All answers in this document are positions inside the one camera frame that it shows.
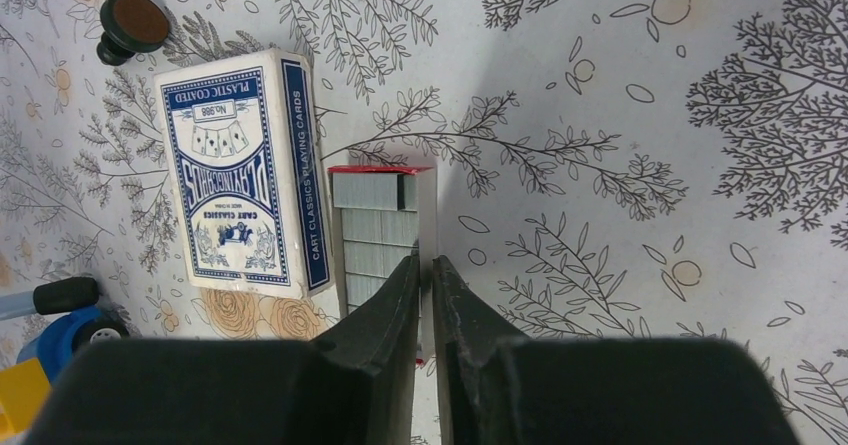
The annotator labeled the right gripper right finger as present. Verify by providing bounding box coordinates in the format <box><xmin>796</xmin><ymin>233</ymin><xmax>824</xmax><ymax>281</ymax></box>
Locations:
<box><xmin>432</xmin><ymin>256</ymin><xmax>797</xmax><ymax>444</ymax></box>

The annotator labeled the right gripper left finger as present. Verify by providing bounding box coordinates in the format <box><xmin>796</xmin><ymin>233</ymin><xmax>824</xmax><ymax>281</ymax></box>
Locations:
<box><xmin>25</xmin><ymin>254</ymin><xmax>420</xmax><ymax>444</ymax></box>

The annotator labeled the grey red small box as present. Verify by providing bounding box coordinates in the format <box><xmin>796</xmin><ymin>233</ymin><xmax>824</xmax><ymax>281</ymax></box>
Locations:
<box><xmin>327</xmin><ymin>164</ymin><xmax>439</xmax><ymax>368</ymax></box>

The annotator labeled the floral table mat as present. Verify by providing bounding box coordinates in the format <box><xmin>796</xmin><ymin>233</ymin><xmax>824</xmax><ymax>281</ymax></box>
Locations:
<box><xmin>1</xmin><ymin>0</ymin><xmax>847</xmax><ymax>444</ymax></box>

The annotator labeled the blue playing card box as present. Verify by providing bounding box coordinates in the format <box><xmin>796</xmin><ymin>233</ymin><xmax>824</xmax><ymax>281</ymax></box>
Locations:
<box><xmin>154</xmin><ymin>48</ymin><xmax>335</xmax><ymax>299</ymax></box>

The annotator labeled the blue yellow toy car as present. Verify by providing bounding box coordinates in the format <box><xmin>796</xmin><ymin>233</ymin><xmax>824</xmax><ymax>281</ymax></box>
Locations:
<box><xmin>1</xmin><ymin>276</ymin><xmax>130</xmax><ymax>440</ymax></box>

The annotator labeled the black small clip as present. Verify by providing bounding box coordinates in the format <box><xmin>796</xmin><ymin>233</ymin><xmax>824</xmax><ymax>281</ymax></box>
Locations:
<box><xmin>96</xmin><ymin>0</ymin><xmax>170</xmax><ymax>66</ymax></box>

